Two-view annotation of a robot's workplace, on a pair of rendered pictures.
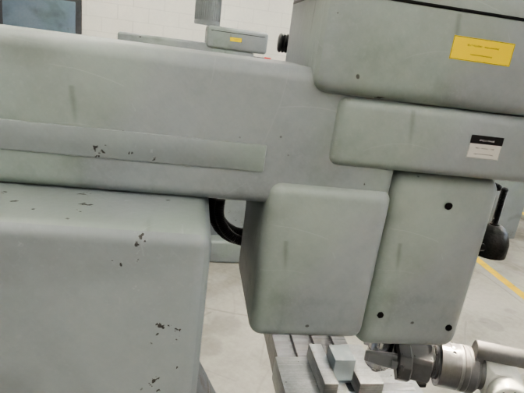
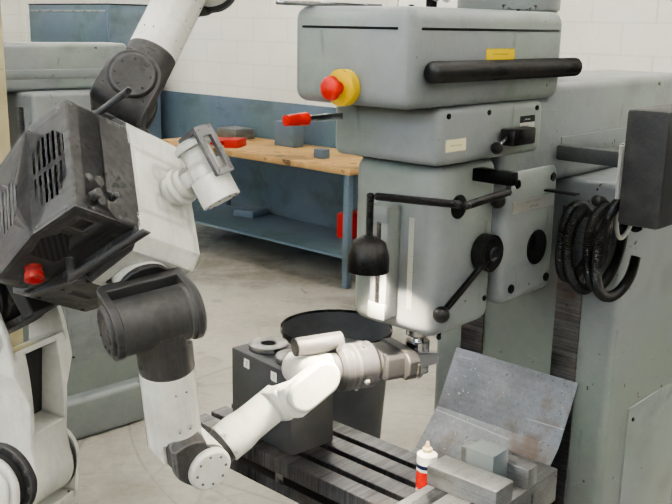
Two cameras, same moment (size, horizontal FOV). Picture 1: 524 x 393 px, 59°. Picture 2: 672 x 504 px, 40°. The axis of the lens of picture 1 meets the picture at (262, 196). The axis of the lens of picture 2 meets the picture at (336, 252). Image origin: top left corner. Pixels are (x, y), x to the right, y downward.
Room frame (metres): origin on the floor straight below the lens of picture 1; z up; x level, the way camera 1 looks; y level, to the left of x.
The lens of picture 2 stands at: (2.04, -1.43, 1.86)
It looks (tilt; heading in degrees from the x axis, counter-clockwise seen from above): 14 degrees down; 142
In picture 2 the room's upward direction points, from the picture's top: 1 degrees clockwise
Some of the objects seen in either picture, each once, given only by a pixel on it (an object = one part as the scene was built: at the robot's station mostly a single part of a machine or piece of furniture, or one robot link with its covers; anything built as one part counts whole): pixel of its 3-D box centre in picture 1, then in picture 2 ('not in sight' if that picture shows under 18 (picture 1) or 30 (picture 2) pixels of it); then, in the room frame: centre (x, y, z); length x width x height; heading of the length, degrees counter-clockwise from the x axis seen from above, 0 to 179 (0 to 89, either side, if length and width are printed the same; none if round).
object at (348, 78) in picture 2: not in sight; (342, 87); (0.83, -0.50, 1.76); 0.06 x 0.02 x 0.06; 10
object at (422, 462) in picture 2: not in sight; (426, 466); (0.83, -0.27, 1.01); 0.04 x 0.04 x 0.11
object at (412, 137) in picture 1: (409, 128); (440, 125); (0.79, -0.23, 1.68); 0.34 x 0.24 x 0.10; 100
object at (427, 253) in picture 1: (403, 242); (423, 238); (0.79, -0.27, 1.47); 0.21 x 0.19 x 0.32; 10
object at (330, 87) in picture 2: not in sight; (333, 88); (0.83, -0.52, 1.76); 0.04 x 0.03 x 0.04; 10
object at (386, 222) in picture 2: not in sight; (384, 261); (0.81, -0.38, 1.45); 0.04 x 0.04 x 0.21; 10
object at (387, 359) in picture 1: (380, 359); not in sight; (0.76, -0.27, 1.24); 0.06 x 0.02 x 0.03; 81
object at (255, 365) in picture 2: not in sight; (281, 391); (0.44, -0.35, 1.06); 0.22 x 0.12 x 0.20; 3
